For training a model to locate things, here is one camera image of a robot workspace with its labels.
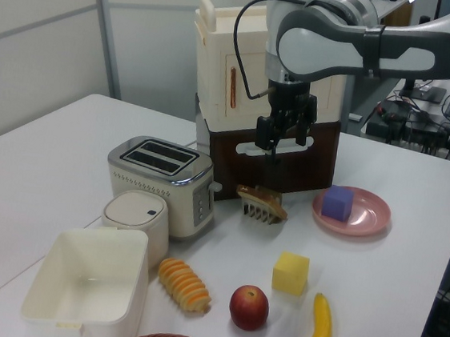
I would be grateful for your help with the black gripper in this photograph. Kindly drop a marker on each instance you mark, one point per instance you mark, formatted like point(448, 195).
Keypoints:
point(290, 99)

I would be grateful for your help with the purple foam cube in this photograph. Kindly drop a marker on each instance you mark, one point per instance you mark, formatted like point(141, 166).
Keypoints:
point(337, 206)

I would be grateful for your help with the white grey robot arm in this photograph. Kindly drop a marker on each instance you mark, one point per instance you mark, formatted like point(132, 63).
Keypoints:
point(322, 46)

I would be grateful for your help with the yellow foam cube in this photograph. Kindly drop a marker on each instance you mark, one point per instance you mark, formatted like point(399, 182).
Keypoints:
point(290, 274)

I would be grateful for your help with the brown drawer box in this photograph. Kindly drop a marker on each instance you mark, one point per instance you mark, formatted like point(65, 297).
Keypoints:
point(229, 169)

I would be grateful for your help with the toast slice in rack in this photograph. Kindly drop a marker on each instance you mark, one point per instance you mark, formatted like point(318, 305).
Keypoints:
point(261, 204)

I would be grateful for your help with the pink plastic plate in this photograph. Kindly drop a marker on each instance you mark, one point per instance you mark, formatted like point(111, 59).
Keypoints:
point(368, 220)

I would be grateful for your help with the black monitor stand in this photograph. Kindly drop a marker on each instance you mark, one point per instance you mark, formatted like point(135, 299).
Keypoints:
point(422, 94)

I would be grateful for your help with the cream silver toaster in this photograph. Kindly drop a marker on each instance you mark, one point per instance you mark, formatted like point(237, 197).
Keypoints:
point(147, 180)

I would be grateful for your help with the wooden cabinet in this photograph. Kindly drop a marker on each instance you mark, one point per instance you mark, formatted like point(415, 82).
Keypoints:
point(398, 15)

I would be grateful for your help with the small white lidded trash can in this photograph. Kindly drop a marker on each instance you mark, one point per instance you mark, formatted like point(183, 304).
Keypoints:
point(136, 211)

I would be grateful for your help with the red toy apple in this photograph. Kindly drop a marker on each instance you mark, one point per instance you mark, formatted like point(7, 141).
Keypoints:
point(248, 308)

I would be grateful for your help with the orange white spiral toy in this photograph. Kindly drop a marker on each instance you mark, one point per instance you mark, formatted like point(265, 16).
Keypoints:
point(184, 285)

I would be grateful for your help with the yellow toy banana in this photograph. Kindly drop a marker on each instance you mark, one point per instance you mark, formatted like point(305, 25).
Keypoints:
point(320, 331)

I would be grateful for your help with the white square plastic bin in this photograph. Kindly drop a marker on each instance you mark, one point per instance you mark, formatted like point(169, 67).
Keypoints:
point(90, 267)

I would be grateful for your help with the grey partition post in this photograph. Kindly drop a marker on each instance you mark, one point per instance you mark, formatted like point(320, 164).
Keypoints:
point(108, 35)

